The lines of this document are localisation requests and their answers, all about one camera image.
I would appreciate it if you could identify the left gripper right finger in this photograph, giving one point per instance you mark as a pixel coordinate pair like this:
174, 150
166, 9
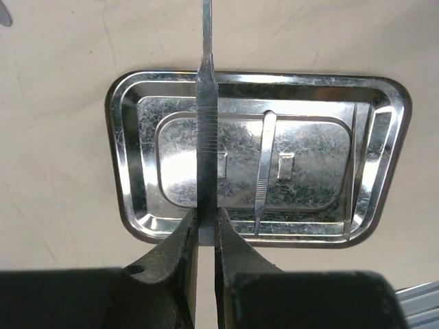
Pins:
251, 292

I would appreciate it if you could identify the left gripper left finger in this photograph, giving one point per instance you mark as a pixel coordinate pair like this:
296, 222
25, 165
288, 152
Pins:
156, 291

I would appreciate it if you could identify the beige cloth wrap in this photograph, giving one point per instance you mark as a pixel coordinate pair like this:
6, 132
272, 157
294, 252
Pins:
58, 199

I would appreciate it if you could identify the steel scalpel handle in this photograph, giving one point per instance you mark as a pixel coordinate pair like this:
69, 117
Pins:
206, 93
264, 166

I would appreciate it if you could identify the steel instrument tray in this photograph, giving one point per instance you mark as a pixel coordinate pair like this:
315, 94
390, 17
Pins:
337, 142

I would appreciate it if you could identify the steel surgical scissors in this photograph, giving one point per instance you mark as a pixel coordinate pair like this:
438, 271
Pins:
5, 17

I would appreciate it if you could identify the aluminium mounting rail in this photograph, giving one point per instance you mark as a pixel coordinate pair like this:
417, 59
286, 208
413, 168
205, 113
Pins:
420, 305

